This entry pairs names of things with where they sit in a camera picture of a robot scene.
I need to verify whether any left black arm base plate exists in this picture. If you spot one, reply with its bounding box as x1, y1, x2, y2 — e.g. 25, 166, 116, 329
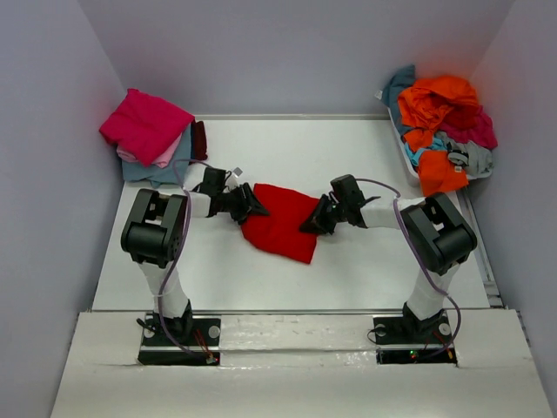
136, 313, 221, 367

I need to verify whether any grey-blue folded t shirt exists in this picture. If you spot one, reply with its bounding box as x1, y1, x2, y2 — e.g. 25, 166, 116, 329
121, 126, 191, 188

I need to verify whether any pink folded t shirt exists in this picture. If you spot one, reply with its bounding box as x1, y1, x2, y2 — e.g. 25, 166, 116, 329
116, 134, 182, 168

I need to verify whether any grey t shirt in pile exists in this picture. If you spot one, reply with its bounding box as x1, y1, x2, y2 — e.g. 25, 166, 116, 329
434, 131, 494, 179

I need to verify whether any white laundry basket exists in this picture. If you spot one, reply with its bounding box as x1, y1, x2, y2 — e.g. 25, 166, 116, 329
388, 105, 494, 195

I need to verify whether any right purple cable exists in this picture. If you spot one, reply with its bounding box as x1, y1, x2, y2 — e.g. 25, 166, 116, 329
354, 177, 462, 362

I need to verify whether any light blue t shirt in pile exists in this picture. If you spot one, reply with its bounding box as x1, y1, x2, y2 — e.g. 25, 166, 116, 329
404, 136, 446, 168

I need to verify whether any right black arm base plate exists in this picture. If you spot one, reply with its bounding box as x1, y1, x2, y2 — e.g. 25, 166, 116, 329
366, 313, 458, 365

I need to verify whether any magenta t shirt in pile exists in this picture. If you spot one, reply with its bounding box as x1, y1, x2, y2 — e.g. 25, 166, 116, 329
439, 106, 499, 151

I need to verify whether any magenta folded t shirt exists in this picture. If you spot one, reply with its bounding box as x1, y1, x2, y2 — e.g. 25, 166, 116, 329
99, 89, 195, 167

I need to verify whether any maroon folded t shirt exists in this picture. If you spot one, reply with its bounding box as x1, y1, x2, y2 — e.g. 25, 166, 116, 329
191, 120, 208, 161

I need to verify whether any teal-grey t shirt in pile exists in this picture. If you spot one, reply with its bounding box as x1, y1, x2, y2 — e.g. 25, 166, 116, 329
375, 64, 416, 118

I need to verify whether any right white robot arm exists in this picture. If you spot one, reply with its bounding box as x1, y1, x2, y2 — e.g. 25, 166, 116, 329
299, 174, 477, 346

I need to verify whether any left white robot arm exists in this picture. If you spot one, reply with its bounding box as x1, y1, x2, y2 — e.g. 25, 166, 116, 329
121, 166, 270, 347

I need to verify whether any orange t shirt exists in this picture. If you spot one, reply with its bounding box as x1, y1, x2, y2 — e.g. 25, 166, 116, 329
397, 76, 480, 197

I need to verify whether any red t shirt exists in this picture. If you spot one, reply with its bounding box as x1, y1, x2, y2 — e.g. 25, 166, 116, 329
241, 184, 319, 265

